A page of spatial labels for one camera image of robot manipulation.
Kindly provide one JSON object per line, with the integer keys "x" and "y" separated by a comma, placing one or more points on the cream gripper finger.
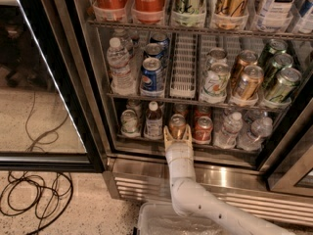
{"x": 187, "y": 136}
{"x": 167, "y": 137}

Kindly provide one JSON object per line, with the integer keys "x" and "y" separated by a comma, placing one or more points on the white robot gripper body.
{"x": 178, "y": 153}

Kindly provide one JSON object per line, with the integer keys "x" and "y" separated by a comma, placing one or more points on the orange soda can front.
{"x": 177, "y": 126}

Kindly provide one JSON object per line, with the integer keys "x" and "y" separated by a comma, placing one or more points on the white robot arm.
{"x": 188, "y": 197}

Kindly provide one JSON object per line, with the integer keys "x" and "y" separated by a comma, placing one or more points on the red soda can front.
{"x": 202, "y": 130}

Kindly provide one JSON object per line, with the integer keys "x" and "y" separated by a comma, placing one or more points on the orange can behind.
{"x": 181, "y": 109}

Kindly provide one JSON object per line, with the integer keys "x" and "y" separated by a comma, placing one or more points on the red can behind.
{"x": 202, "y": 111}

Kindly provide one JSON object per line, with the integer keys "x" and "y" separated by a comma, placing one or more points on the white can bottom left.
{"x": 129, "y": 122}

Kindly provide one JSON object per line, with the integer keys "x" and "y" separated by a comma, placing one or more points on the clear water bottle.
{"x": 252, "y": 137}
{"x": 229, "y": 130}

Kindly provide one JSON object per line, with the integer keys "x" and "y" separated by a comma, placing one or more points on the blue Pepsi can front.
{"x": 152, "y": 75}

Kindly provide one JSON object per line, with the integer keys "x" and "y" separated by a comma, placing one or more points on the blue pepsi can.
{"x": 152, "y": 75}
{"x": 163, "y": 40}
{"x": 153, "y": 50}

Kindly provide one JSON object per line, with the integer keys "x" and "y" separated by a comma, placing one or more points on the white green can front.
{"x": 216, "y": 80}

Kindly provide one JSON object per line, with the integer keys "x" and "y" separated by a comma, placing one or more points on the empty white shelf tray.
{"x": 183, "y": 76}

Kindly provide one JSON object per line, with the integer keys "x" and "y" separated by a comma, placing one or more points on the white can behind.
{"x": 215, "y": 55}

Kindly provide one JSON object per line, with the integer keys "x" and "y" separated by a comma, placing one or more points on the blue Pepsi can middle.
{"x": 153, "y": 50}

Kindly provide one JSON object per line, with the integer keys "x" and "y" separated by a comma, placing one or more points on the gold can front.
{"x": 249, "y": 80}

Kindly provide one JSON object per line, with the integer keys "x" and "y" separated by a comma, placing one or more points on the gold can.
{"x": 245, "y": 58}
{"x": 249, "y": 80}

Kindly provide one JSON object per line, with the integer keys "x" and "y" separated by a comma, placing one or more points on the clear water bottle middle shelf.
{"x": 119, "y": 62}

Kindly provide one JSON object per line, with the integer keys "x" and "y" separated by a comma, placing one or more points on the gold can behind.
{"x": 245, "y": 58}

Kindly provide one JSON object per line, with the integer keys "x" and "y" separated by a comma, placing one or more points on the blue Pepsi can back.
{"x": 163, "y": 40}

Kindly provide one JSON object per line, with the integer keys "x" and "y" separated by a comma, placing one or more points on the glass fridge door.
{"x": 46, "y": 122}

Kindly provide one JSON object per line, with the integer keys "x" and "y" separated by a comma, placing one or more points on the green can middle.
{"x": 275, "y": 64}

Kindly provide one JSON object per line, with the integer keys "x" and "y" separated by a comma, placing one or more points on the green bottles top shelf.
{"x": 189, "y": 13}

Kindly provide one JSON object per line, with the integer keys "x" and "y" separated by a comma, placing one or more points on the green can back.
{"x": 272, "y": 47}

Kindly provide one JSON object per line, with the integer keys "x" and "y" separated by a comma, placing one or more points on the gold bottles top shelf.
{"x": 229, "y": 14}

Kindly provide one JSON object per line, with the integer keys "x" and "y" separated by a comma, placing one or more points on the brown juice bottle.
{"x": 153, "y": 121}

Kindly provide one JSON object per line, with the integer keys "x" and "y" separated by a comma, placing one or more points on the clear plastic bin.
{"x": 161, "y": 219}

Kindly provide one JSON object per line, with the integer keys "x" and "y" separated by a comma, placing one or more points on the clear water bottle bottom right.
{"x": 252, "y": 137}

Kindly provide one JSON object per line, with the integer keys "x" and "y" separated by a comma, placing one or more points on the red Coca-Cola bottle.
{"x": 149, "y": 11}

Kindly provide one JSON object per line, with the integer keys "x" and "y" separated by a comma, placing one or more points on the white label bottle top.
{"x": 273, "y": 15}

